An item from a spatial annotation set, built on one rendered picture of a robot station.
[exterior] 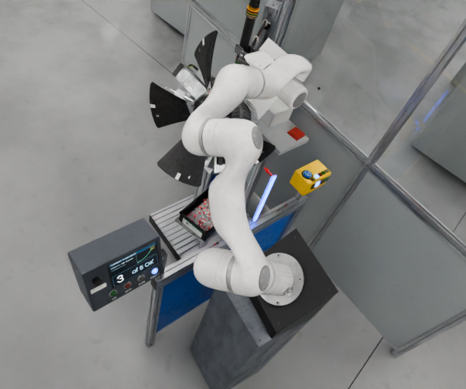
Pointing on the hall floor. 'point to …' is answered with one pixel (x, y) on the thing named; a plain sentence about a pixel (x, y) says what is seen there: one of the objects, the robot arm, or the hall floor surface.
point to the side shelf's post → (253, 180)
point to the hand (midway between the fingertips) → (243, 49)
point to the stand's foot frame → (187, 245)
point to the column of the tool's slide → (271, 28)
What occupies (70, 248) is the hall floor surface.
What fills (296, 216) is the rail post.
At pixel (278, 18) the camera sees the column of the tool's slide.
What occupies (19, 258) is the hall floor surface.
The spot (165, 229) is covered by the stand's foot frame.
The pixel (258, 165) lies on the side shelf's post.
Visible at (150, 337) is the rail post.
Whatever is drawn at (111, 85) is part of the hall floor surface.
